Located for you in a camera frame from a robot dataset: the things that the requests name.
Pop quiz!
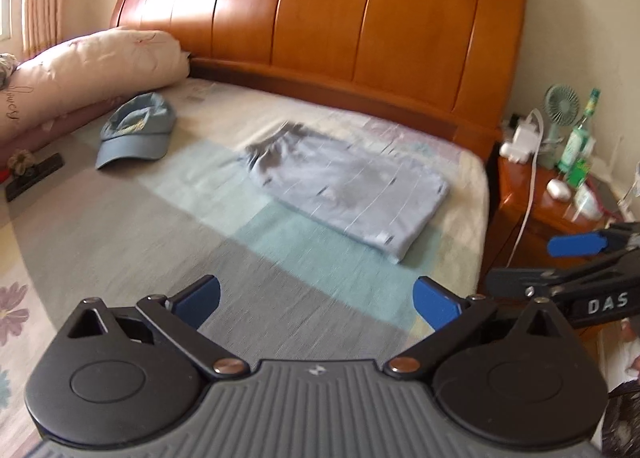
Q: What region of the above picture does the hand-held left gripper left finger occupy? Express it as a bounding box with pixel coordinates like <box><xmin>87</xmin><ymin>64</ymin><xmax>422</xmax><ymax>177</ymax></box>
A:
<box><xmin>65</xmin><ymin>274</ymin><xmax>251</xmax><ymax>381</ymax></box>

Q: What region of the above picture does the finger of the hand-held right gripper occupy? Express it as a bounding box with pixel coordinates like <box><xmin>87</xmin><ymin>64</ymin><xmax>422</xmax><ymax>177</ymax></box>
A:
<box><xmin>485</xmin><ymin>267</ymin><xmax>571</xmax><ymax>300</ymax></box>
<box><xmin>547</xmin><ymin>221</ymin><xmax>640</xmax><ymax>259</ymax></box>

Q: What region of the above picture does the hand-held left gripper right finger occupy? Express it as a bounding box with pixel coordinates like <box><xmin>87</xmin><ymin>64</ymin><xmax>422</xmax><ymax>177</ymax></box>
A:
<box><xmin>385</xmin><ymin>276</ymin><xmax>568</xmax><ymax>381</ymax></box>

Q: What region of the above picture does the white earbuds case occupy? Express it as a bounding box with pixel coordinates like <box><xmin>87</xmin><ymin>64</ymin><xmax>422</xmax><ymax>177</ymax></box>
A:
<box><xmin>546</xmin><ymin>178</ymin><xmax>574</xmax><ymax>202</ymax></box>

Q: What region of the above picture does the wooden nightstand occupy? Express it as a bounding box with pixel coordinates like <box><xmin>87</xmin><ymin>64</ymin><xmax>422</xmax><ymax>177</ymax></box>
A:
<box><xmin>480</xmin><ymin>141</ymin><xmax>640</xmax><ymax>339</ymax></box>

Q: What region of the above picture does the green glass bottle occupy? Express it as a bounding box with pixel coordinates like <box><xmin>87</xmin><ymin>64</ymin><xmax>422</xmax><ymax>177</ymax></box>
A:
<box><xmin>556</xmin><ymin>88</ymin><xmax>601</xmax><ymax>189</ymax></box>

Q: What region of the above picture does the white charger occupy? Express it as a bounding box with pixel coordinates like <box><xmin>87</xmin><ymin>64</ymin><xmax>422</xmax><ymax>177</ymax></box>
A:
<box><xmin>499</xmin><ymin>111</ymin><xmax>545</xmax><ymax>164</ymax></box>

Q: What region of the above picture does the small green desk fan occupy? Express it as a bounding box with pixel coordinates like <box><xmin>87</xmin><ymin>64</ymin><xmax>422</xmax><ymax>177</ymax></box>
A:
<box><xmin>542</xmin><ymin>84</ymin><xmax>581</xmax><ymax>146</ymax></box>

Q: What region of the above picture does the blue cap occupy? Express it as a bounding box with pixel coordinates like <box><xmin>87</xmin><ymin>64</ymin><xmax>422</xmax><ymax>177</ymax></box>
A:
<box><xmin>95</xmin><ymin>92</ymin><xmax>178</xmax><ymax>170</ymax></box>

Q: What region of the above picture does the rolled pink quilt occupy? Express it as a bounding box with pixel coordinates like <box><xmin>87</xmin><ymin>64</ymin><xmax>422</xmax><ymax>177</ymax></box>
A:
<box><xmin>0</xmin><ymin>28</ymin><xmax>192</xmax><ymax>161</ymax></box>

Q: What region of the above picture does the wooden headboard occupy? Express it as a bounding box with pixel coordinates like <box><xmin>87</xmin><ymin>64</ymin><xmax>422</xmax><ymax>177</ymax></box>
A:
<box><xmin>109</xmin><ymin>0</ymin><xmax>533</xmax><ymax>166</ymax></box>

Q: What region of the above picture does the white charger cable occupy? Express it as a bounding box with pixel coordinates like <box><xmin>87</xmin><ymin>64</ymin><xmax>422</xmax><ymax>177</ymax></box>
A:
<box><xmin>510</xmin><ymin>108</ymin><xmax>546</xmax><ymax>271</ymax></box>

